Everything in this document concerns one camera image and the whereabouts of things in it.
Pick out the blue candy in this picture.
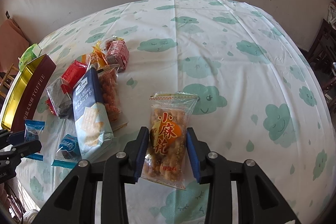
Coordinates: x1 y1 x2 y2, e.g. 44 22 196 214
52 134 81 169
25 119 45 161

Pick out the grey seaweed snack pack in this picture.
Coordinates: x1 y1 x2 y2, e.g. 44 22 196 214
47 77 73 119

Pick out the blue cracker pack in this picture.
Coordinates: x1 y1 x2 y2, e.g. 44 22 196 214
72 68 114 162

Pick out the red snack pack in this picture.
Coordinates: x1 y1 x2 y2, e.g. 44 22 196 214
61 60 87 93

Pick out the clear fried twist snack bag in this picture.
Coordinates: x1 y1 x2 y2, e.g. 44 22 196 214
142 92 199 190

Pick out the clear orange peanut snack bag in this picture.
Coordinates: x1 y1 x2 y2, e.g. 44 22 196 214
98 64 127 131

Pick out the orange snack packet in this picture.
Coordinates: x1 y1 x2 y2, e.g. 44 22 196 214
80 41 108 70

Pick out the red white box snack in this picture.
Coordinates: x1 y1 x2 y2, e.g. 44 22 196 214
105 38 129 72

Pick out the gold red toffee tin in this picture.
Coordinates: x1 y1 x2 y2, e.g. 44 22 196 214
1 54 56 132

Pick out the wooden stool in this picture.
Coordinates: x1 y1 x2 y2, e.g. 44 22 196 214
0 63 19 99

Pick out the green tissue pack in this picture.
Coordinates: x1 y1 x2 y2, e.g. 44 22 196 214
18 43 42 72

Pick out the pink cloth covered furniture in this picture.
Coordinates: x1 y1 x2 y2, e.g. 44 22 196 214
0 19 29 73

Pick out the dark wooden chair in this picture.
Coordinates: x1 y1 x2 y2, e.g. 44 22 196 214
307 18 336 109

